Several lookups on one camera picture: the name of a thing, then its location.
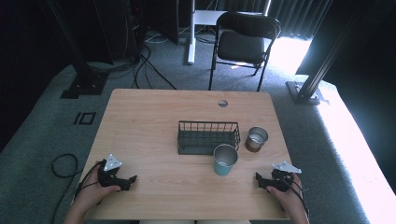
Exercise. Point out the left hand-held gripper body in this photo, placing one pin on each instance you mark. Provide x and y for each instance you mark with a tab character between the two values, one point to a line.
109	179

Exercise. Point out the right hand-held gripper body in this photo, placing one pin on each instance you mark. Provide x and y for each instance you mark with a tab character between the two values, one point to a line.
280	182

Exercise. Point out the person's right hand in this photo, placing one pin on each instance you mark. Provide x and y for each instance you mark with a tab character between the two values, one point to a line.
291	199

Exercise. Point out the person's left hand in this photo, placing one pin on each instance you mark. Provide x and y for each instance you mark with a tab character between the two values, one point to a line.
93	194

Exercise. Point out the brown metal cup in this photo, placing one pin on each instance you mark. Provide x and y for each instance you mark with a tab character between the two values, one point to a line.
252	146

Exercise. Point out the teal metal cup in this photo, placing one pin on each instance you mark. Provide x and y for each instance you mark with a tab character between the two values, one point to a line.
222	169

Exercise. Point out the black metal stand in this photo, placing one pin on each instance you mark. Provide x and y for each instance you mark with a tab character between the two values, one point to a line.
82	71
311	81

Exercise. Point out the black folding chair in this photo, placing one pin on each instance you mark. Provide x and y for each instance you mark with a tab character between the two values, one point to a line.
241	46

